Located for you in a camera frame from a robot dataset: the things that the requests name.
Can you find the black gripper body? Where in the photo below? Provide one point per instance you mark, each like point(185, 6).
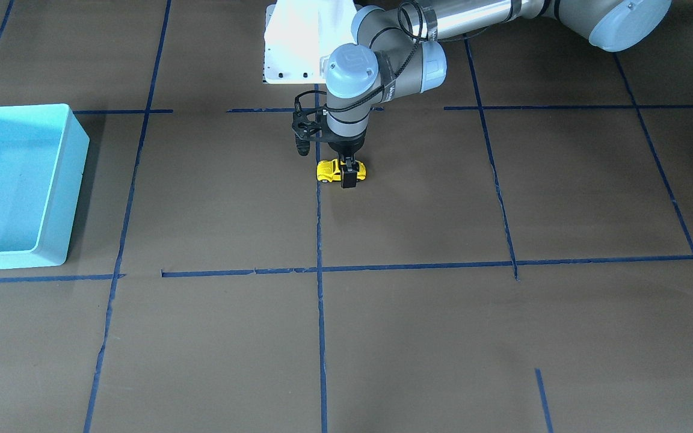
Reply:
point(347, 147)

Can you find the yellow beetle toy car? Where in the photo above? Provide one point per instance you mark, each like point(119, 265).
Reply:
point(328, 171)

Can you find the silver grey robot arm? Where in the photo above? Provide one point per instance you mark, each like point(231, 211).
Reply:
point(399, 52)

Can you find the light blue plastic bin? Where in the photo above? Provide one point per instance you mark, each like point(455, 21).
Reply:
point(43, 150)

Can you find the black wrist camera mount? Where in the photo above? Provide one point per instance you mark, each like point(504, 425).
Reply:
point(306, 123)

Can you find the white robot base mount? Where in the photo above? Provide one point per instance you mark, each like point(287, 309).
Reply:
point(300, 37)

